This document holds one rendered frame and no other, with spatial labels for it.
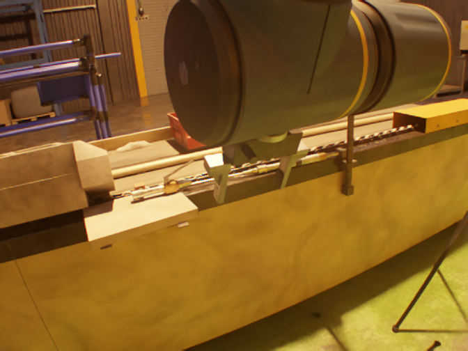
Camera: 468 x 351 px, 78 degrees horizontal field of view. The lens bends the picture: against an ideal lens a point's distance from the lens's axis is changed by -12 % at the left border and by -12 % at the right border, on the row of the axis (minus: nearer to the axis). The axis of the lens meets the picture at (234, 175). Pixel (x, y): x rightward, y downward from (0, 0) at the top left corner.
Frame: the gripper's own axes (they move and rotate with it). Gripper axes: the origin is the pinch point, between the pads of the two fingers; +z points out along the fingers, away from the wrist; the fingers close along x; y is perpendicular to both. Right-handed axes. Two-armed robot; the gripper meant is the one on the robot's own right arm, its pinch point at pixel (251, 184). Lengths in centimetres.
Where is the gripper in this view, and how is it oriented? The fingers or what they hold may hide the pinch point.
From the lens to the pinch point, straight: 63.2
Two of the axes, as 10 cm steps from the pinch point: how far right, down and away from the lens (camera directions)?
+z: -1.3, 7.2, 6.8
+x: 9.1, -1.9, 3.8
